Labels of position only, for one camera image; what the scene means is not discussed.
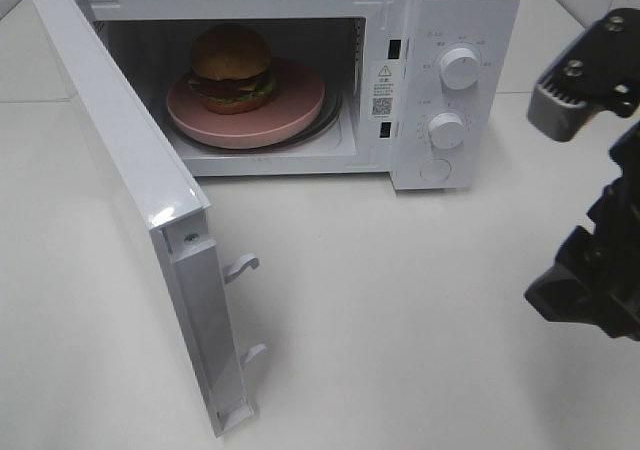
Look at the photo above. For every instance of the upper white microwave knob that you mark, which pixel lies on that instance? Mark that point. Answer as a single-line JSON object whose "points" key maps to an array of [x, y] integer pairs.
{"points": [[459, 67]]}

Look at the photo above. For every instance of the white microwave knob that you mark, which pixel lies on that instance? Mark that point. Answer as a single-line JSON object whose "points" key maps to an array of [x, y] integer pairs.
{"points": [[446, 130], [459, 67]]}

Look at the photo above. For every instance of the round white door button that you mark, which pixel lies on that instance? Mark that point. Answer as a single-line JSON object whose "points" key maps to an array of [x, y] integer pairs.
{"points": [[436, 171]]}

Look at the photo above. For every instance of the white microwave oven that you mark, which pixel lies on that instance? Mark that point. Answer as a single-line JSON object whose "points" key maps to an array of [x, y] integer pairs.
{"points": [[381, 57]]}

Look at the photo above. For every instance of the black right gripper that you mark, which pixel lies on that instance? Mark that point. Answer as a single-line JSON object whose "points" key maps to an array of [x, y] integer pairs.
{"points": [[594, 279]]}

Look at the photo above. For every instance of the pink round plate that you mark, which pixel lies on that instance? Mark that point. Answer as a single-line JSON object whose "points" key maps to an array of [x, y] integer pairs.
{"points": [[292, 77]]}

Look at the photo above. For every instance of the glass microwave turntable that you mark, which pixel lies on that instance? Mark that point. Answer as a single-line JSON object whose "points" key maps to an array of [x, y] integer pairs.
{"points": [[330, 115]]}

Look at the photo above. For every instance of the lower white microwave knob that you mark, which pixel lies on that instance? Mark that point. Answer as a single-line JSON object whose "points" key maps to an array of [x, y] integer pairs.
{"points": [[446, 130]]}

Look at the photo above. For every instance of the white microwave door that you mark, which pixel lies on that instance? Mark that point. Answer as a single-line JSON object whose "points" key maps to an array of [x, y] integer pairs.
{"points": [[160, 206]]}

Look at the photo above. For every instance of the burger with sesame bun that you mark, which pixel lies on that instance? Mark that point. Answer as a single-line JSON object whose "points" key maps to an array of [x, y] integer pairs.
{"points": [[231, 69]]}

